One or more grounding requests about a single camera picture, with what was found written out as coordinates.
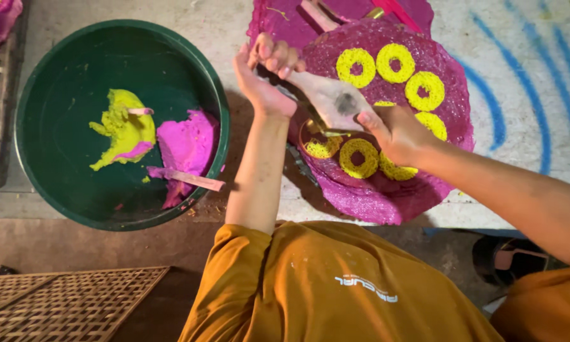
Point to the person's right hand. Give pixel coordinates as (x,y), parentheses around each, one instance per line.
(401,135)

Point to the person's left hand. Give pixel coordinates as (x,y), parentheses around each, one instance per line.
(259,88)

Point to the person's left fingers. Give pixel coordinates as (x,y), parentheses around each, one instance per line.
(278,54)

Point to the white cloth piping bag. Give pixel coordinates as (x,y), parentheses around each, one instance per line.
(330,97)

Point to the dark pink cracker sheet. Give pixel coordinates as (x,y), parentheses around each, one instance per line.
(285,19)

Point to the pink stained wooden stick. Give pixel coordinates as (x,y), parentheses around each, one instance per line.
(320,15)

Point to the pink dough lump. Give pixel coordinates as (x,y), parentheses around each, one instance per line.
(187,142)

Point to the red plastic tool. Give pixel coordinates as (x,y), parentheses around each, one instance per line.
(399,12)

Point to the group of yellow dough rings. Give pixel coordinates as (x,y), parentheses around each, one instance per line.
(358,159)

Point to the small stick in dough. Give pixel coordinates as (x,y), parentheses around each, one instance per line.
(140,111)

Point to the pink stained wooden spatula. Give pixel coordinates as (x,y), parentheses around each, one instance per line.
(194,179)

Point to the yellow-green dough lump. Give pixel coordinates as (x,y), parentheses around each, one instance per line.
(123,133)

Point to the pink round cracker sheet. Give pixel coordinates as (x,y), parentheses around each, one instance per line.
(437,156)

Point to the large green plastic basin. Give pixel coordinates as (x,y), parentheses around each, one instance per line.
(66,95)

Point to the person's orange shirt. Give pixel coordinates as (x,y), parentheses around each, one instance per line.
(342,289)

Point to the dark sandal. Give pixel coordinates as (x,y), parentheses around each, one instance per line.
(513,259)

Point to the woven bamboo tray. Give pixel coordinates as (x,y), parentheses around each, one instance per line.
(66,304)

